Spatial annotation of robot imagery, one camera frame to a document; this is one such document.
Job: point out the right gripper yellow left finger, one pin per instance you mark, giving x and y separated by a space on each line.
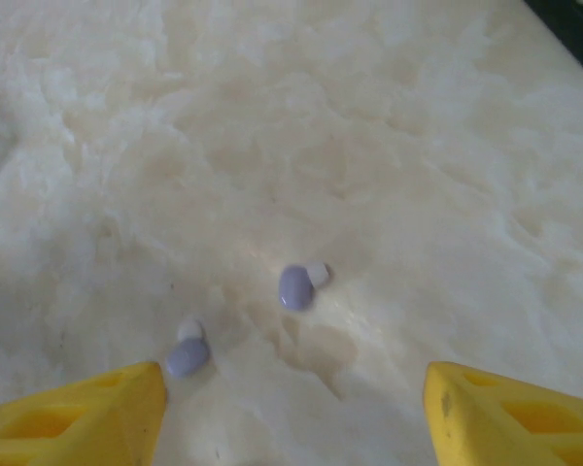
78 422

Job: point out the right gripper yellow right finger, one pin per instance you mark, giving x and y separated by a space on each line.
505 427

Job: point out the black connector board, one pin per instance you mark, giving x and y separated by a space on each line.
578 34

